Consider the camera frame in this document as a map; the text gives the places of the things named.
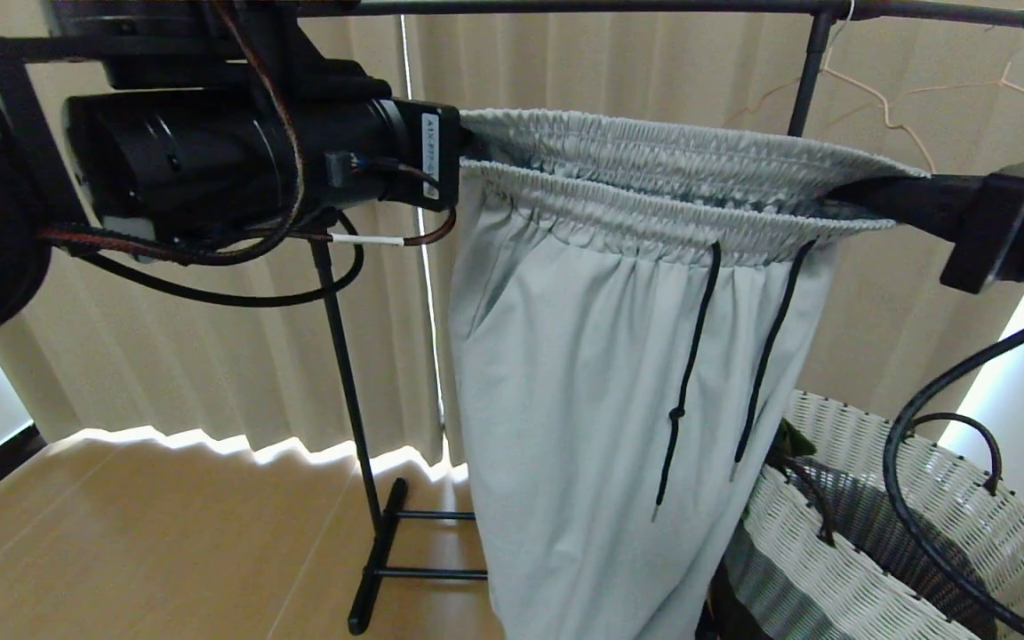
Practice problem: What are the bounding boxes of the pale grey shorts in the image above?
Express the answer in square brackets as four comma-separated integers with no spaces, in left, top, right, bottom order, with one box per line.
[445,107,931,640]

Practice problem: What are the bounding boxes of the green printed shirt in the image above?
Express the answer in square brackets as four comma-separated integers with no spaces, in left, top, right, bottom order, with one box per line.
[768,418,820,463]

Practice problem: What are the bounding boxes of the white laundry basket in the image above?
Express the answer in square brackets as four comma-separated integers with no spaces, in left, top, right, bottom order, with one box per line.
[725,389,1024,640]

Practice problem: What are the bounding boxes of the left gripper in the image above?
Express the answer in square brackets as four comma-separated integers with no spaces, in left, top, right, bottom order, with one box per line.
[63,89,462,245]

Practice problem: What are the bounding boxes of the black clothes rack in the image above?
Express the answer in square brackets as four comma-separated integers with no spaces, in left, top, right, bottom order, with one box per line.
[299,0,1024,636]

